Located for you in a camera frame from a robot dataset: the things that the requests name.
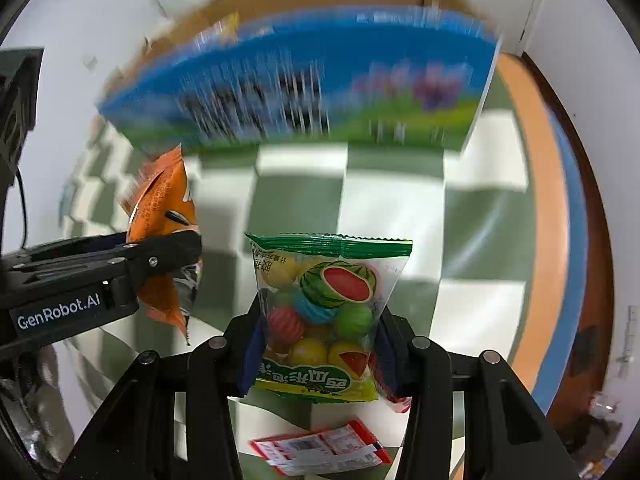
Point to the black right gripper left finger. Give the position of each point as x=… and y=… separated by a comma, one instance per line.
x=169, y=418

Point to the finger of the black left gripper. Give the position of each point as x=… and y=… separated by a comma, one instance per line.
x=115, y=254

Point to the orange snack packet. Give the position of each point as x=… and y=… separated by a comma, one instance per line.
x=163, y=228

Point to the red white snack packet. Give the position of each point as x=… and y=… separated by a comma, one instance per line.
x=345, y=448

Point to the watermelon gum candy bag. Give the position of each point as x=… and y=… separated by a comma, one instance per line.
x=322, y=296

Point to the blue bed sheet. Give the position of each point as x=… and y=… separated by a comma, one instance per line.
x=557, y=358

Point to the green white checkered blanket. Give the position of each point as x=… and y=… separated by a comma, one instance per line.
x=488, y=228

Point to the brown cardboard box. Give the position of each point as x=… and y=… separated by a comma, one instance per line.
x=245, y=72

